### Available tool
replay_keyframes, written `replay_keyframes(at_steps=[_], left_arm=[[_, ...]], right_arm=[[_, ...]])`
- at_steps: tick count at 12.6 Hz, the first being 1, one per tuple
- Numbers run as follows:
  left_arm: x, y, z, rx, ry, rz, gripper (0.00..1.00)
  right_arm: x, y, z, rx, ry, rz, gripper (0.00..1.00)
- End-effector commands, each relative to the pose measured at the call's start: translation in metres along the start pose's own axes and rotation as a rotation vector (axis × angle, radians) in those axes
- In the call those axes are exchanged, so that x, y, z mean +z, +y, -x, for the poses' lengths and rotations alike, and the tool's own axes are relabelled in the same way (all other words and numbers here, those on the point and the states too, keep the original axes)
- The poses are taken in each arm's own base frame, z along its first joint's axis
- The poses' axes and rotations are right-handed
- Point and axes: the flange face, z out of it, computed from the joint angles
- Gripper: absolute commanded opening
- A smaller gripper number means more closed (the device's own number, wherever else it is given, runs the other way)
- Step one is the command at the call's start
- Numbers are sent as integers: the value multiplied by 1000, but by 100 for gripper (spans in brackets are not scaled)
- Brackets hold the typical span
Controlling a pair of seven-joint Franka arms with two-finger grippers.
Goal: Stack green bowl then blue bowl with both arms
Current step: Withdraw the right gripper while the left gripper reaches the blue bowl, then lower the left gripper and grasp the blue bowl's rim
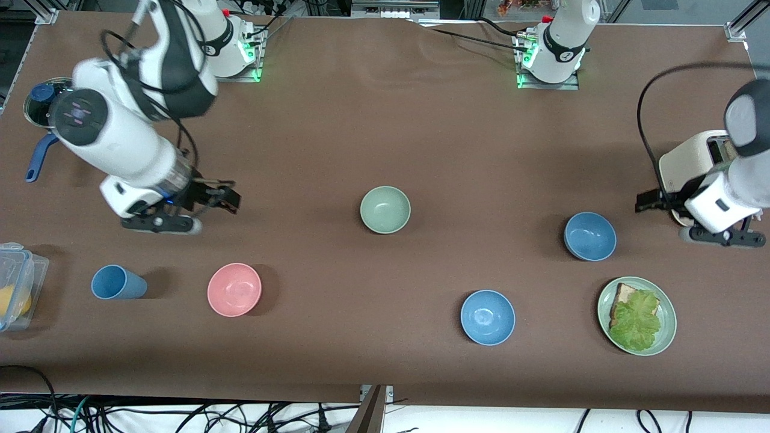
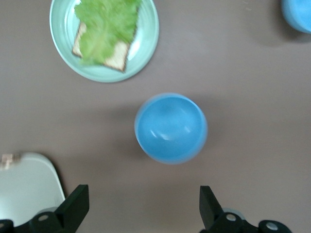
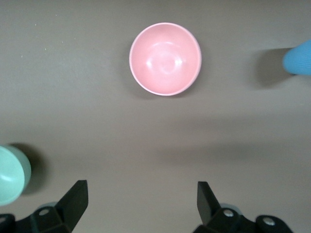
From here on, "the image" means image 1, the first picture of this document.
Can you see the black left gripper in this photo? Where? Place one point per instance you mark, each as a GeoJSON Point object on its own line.
{"type": "Point", "coordinates": [669, 199]}

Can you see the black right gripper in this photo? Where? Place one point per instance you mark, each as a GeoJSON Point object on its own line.
{"type": "Point", "coordinates": [203, 194]}

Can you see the green lettuce leaf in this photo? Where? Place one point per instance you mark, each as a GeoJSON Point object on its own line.
{"type": "Point", "coordinates": [637, 322]}

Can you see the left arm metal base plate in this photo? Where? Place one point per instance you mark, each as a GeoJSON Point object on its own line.
{"type": "Point", "coordinates": [571, 84]}

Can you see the light green plate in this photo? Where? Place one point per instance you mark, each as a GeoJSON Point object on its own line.
{"type": "Point", "coordinates": [668, 325]}

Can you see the metal bracket with dark strut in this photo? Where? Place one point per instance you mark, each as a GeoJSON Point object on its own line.
{"type": "Point", "coordinates": [374, 412]}

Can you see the yellow lemon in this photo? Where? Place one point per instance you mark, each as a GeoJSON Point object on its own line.
{"type": "Point", "coordinates": [13, 302]}

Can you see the cream white toaster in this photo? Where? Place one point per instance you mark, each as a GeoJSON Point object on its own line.
{"type": "Point", "coordinates": [686, 159]}

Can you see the clear plastic container blue lid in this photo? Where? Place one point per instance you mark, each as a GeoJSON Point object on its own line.
{"type": "Point", "coordinates": [33, 270]}

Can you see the blue bowl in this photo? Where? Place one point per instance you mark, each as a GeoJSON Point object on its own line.
{"type": "Point", "coordinates": [590, 236]}
{"type": "Point", "coordinates": [488, 317]}

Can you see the blue cup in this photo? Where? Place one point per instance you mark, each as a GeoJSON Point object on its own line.
{"type": "Point", "coordinates": [114, 282]}

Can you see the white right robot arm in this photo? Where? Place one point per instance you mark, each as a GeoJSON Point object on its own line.
{"type": "Point", "coordinates": [120, 144]}

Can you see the light green bowl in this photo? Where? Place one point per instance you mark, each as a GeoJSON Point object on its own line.
{"type": "Point", "coordinates": [385, 209]}

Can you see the bread slice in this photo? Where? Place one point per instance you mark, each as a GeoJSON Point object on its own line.
{"type": "Point", "coordinates": [624, 294]}

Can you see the pink bowl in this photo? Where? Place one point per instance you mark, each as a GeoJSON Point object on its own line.
{"type": "Point", "coordinates": [234, 290]}

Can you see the aluminium frame profile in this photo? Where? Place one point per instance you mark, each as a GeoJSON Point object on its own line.
{"type": "Point", "coordinates": [741, 24]}

